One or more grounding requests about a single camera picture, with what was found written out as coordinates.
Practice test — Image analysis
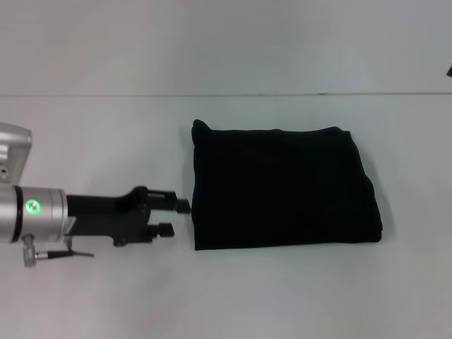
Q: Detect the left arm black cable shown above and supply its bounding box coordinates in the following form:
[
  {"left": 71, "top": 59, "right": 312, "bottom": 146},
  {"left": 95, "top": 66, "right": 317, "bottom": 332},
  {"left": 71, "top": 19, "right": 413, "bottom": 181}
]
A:
[{"left": 21, "top": 234, "right": 96, "bottom": 268}]

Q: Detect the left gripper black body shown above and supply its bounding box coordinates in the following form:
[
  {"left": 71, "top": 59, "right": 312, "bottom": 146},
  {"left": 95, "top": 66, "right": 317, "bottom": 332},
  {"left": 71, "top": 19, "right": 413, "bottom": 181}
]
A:
[{"left": 64, "top": 185, "right": 153, "bottom": 248}]

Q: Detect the black t-shirt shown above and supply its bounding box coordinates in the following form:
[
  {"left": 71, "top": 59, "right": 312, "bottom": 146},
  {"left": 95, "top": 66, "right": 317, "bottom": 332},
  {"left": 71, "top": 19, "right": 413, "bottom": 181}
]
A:
[{"left": 190, "top": 119, "right": 385, "bottom": 252}]

